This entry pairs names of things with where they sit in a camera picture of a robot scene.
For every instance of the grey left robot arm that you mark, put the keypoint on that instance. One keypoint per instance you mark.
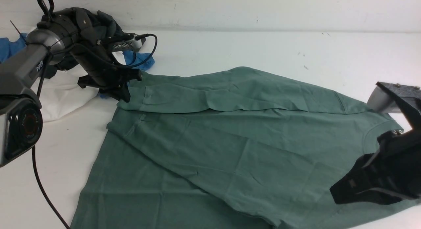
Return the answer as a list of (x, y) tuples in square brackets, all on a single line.
[(21, 118)]

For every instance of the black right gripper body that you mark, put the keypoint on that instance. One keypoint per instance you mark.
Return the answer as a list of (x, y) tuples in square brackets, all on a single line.
[(399, 155)]

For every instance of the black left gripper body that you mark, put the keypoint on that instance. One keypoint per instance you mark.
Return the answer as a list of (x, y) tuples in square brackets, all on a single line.
[(89, 51)]

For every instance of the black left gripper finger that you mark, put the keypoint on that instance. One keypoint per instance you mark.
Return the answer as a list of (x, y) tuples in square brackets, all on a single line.
[(117, 91), (129, 74)]

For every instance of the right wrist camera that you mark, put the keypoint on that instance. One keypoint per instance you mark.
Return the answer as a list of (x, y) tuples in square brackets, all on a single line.
[(394, 98)]

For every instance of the dark grey shirt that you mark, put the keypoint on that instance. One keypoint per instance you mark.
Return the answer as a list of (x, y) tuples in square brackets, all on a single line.
[(105, 27)]

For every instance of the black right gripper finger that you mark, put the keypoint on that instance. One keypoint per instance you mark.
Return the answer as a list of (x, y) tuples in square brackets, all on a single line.
[(377, 192), (364, 173)]

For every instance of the white shirt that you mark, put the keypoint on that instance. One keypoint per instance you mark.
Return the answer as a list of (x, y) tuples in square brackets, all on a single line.
[(60, 93)]

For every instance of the green long sleeve shirt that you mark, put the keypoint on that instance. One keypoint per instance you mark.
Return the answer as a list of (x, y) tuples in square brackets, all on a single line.
[(238, 149)]

